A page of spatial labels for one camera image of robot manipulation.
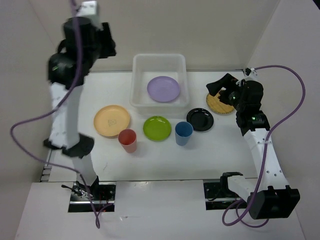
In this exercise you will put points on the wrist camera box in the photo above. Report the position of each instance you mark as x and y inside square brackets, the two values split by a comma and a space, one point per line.
[90, 10]
[250, 72]

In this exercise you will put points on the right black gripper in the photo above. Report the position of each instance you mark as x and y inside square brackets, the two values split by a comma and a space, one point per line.
[227, 80]

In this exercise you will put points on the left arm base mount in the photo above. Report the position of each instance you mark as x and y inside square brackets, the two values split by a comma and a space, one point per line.
[79, 202]

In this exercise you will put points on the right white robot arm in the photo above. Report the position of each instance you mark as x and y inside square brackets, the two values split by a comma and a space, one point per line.
[271, 197]

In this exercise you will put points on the red plastic cup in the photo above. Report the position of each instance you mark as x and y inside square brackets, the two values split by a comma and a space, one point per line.
[128, 140]

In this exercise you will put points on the orange plastic plate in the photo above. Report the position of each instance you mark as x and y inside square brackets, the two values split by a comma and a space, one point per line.
[110, 120]

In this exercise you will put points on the clear plastic bin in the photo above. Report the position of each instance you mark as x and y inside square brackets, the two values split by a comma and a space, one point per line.
[148, 66]

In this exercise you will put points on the purple plastic plate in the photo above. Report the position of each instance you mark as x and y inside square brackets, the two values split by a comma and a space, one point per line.
[163, 89]

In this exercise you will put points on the green plastic plate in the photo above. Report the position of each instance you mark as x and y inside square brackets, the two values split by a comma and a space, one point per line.
[157, 128]

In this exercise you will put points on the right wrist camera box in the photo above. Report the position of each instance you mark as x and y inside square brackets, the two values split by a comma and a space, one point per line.
[250, 72]

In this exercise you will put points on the black plastic plate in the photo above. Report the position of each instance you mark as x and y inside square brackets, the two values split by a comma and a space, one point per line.
[200, 119]

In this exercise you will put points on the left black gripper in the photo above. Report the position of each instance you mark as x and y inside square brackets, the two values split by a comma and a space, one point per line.
[106, 35]

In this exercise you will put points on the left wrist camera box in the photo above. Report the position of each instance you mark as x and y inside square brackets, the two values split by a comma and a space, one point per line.
[90, 10]

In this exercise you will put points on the round woven bamboo coaster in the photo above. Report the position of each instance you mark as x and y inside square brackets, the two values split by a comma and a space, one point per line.
[215, 105]

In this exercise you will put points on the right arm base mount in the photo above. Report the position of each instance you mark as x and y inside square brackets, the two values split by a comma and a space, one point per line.
[215, 197]

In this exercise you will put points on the blue plastic cup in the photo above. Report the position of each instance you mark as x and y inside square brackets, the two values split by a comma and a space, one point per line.
[183, 132]

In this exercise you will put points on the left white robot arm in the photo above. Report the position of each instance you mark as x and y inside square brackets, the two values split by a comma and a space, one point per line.
[67, 69]

